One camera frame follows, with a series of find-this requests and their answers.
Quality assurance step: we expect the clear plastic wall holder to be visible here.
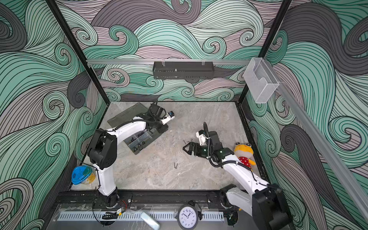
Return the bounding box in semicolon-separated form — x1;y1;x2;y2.
243;57;279;104

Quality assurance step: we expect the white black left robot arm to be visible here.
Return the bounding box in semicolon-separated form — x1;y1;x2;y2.
86;102;175;208

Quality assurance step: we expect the aluminium rail bar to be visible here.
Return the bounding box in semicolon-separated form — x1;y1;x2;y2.
86;58;251;66

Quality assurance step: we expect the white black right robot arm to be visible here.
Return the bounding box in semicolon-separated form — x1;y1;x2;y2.
183;123;293;230

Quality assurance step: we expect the blue lid fruit cup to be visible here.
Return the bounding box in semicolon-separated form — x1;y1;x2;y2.
71;165;96;185

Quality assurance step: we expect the yellow frog plush toy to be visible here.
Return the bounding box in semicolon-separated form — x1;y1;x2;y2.
234;142;256;169

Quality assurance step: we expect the white round clock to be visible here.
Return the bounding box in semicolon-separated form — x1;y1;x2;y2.
176;205;199;230

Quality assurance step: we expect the white perforated cable duct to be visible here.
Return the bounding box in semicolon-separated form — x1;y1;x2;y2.
57;211;225;222

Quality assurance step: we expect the grey compartment organizer box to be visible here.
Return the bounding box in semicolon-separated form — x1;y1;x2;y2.
107;102;169;155

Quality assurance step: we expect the white oblong remote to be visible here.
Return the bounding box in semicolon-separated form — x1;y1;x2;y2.
140;212;160;230

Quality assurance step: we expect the black wall tray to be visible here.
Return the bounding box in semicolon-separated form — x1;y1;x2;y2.
152;62;215;80

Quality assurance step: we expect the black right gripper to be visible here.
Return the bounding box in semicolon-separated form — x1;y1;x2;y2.
183;142;214;157

